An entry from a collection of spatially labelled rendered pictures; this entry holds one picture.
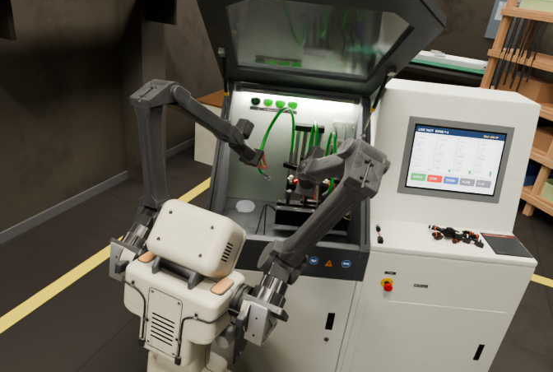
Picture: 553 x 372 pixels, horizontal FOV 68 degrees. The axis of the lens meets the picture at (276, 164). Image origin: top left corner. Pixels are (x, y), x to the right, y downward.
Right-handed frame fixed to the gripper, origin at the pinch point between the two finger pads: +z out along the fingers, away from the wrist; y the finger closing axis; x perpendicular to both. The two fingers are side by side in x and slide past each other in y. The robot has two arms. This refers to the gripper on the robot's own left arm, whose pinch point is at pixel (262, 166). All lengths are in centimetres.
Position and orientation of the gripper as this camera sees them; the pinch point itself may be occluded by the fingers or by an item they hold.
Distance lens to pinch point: 170.3
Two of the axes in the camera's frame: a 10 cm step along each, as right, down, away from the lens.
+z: 5.4, 4.9, 6.8
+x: -4.4, 8.6, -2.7
